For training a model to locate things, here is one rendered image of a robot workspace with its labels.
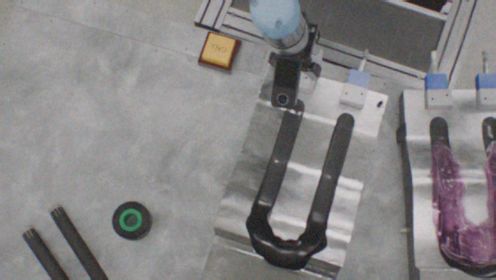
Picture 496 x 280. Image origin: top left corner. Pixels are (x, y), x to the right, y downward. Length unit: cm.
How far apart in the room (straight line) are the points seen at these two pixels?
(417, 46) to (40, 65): 119
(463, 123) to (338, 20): 86
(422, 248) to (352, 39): 99
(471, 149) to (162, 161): 66
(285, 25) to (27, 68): 76
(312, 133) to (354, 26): 89
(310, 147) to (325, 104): 10
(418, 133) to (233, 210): 43
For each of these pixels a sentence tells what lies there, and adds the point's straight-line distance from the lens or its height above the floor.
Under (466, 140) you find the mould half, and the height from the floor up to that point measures 86.
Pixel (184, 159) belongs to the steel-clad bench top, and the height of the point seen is 80.
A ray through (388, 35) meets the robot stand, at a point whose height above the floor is 21.
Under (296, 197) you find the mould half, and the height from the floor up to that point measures 91.
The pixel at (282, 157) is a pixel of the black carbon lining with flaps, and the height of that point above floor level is 88.
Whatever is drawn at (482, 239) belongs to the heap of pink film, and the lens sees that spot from 142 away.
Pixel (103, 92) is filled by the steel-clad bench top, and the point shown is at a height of 80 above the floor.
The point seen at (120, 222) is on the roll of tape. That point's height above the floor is 83.
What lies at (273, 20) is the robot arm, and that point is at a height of 129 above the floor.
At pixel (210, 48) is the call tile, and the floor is 84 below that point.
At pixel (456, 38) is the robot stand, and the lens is 228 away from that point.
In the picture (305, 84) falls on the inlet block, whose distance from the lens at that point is 139.
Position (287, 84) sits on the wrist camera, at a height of 108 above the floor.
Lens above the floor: 225
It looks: 75 degrees down
